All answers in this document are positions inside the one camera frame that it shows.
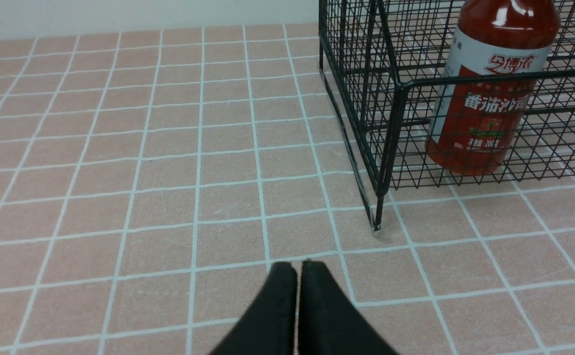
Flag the red ketchup squeeze bottle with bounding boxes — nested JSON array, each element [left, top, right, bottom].
[[425, 0, 561, 176]]

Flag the black wire mesh shelf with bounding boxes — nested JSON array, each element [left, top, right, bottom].
[[318, 0, 575, 231]]

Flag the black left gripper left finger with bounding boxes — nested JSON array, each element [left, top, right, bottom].
[[210, 261, 297, 355]]

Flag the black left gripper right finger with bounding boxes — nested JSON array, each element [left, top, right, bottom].
[[297, 260, 396, 355]]

